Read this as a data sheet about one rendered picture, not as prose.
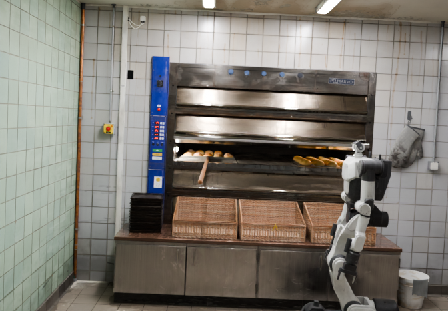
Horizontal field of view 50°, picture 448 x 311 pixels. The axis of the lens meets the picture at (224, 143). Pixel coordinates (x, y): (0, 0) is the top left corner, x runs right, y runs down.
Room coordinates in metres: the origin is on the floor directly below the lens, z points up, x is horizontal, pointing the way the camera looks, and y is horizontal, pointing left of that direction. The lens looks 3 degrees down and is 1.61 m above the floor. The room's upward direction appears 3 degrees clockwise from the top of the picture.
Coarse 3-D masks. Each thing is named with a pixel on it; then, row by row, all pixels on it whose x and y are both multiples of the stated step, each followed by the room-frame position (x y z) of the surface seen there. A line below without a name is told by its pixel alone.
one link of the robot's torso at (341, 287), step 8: (336, 264) 3.35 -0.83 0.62; (336, 272) 3.35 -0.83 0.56; (336, 280) 3.36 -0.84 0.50; (344, 280) 3.35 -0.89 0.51; (336, 288) 3.39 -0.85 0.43; (344, 288) 3.39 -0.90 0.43; (344, 296) 3.39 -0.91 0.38; (352, 296) 3.39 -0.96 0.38; (344, 304) 3.39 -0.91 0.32; (352, 304) 3.37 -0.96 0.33; (360, 304) 3.37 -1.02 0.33
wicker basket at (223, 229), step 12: (180, 204) 4.48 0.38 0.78; (192, 204) 4.49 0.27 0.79; (204, 204) 4.49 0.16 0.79; (216, 204) 4.49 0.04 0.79; (228, 204) 4.50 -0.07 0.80; (180, 216) 4.46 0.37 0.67; (192, 216) 4.46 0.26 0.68; (204, 216) 4.46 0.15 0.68; (216, 216) 4.47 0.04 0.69; (228, 216) 4.47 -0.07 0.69; (180, 228) 4.05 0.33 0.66; (192, 228) 4.36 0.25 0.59; (204, 228) 4.05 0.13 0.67; (216, 228) 4.05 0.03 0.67; (228, 228) 4.05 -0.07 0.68
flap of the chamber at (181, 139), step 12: (228, 144) 4.57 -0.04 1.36; (240, 144) 4.54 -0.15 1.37; (252, 144) 4.51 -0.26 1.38; (264, 144) 4.48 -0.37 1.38; (276, 144) 4.45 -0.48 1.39; (288, 144) 4.43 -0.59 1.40; (300, 144) 4.41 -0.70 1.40; (312, 144) 4.41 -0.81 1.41; (324, 144) 4.42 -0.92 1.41; (336, 144) 4.42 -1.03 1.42; (348, 144) 4.42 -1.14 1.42
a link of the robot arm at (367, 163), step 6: (366, 162) 3.19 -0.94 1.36; (372, 162) 3.19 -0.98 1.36; (378, 162) 3.19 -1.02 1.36; (366, 168) 3.18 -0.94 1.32; (372, 168) 3.18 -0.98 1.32; (378, 168) 3.18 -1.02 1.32; (366, 174) 3.19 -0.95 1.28; (372, 174) 3.18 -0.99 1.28; (366, 180) 3.19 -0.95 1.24; (372, 180) 3.18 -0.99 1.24
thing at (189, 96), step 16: (192, 96) 4.54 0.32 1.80; (208, 96) 4.55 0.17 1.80; (224, 96) 4.55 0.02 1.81; (240, 96) 4.56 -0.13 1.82; (256, 96) 4.57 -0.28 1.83; (272, 96) 4.57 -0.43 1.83; (288, 96) 4.58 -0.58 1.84; (304, 96) 4.58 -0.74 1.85; (320, 96) 4.59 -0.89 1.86; (336, 96) 4.59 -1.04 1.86; (352, 96) 4.60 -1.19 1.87; (320, 112) 4.55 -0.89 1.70; (336, 112) 4.53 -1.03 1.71; (352, 112) 4.52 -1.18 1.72
